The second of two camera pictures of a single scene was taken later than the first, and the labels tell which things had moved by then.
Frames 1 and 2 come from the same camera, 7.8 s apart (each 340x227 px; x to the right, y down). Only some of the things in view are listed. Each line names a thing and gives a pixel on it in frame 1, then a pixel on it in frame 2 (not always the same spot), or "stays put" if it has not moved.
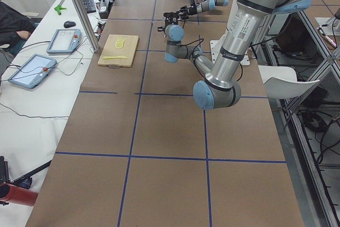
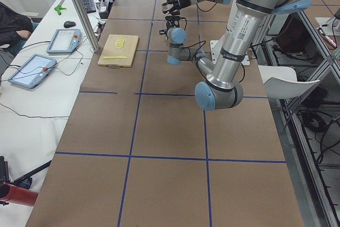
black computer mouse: x=69 y=24 stays put
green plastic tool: x=58 y=8 stays put
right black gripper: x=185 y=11 -> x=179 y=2
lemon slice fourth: x=118 y=44 stays put
